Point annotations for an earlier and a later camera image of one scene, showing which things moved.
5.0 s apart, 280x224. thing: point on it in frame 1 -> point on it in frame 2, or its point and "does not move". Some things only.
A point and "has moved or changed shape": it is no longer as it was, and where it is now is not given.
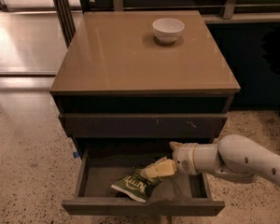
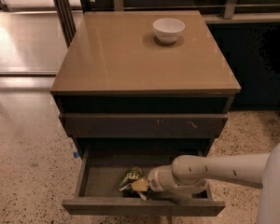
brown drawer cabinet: x=121 y=91 does not move
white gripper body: x=183 y=158 -> x=155 y=179
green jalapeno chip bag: x=135 y=184 has moved or changed shape
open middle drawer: x=176 y=195 does not move
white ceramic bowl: x=167 y=30 does not move
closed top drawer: x=142 y=125 does not move
